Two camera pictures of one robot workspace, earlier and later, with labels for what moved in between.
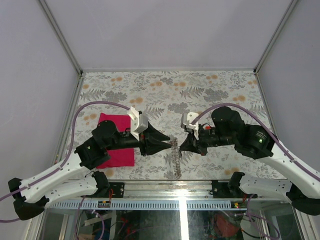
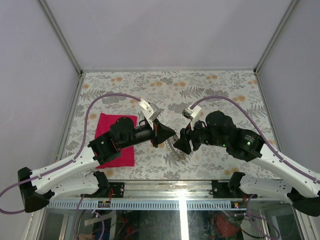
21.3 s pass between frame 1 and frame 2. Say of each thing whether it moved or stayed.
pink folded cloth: stayed
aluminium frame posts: stayed
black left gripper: moved
